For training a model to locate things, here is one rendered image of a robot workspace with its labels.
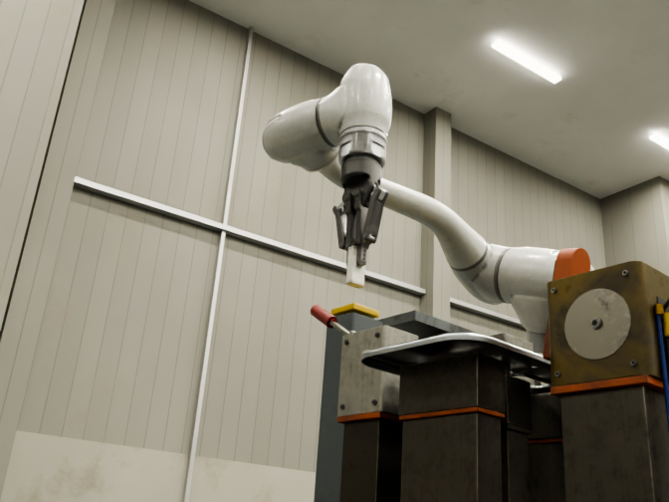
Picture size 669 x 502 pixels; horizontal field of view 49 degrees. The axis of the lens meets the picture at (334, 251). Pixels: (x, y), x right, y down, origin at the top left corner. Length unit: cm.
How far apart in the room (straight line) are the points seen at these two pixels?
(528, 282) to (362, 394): 74
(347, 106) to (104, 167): 687
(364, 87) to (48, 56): 619
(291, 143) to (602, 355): 87
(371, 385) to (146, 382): 677
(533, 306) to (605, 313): 89
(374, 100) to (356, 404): 62
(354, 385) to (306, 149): 60
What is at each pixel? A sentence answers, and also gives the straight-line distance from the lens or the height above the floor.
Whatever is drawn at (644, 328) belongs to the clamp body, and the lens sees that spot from 76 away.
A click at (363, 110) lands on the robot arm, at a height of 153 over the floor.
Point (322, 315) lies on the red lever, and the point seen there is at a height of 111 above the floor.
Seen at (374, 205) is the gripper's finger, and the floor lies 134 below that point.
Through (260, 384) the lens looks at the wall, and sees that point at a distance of 825.
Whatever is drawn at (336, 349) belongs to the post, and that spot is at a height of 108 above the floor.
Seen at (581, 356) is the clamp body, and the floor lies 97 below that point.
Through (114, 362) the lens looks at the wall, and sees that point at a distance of 762.
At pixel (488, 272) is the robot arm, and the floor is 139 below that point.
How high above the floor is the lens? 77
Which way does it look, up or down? 23 degrees up
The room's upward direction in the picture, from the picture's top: 4 degrees clockwise
